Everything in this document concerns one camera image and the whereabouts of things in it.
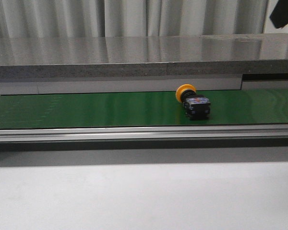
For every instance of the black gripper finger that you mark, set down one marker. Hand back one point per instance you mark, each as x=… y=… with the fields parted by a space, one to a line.
x=279 y=15

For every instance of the yellow mushroom push button switch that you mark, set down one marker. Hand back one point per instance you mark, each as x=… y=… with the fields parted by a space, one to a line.
x=196 y=106

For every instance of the grey speckled stone counter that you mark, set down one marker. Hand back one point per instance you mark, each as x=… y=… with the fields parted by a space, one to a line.
x=36 y=59

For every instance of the green conveyor belt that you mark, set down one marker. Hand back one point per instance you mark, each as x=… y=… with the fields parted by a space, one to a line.
x=228 y=107

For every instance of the white pleated curtain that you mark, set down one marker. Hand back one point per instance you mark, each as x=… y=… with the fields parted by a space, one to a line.
x=114 y=18

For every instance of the grey cabinet panel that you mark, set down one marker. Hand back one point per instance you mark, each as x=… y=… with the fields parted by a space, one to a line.
x=143 y=83

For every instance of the aluminium conveyor side rail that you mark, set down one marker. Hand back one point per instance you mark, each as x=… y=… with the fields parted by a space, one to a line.
x=143 y=133

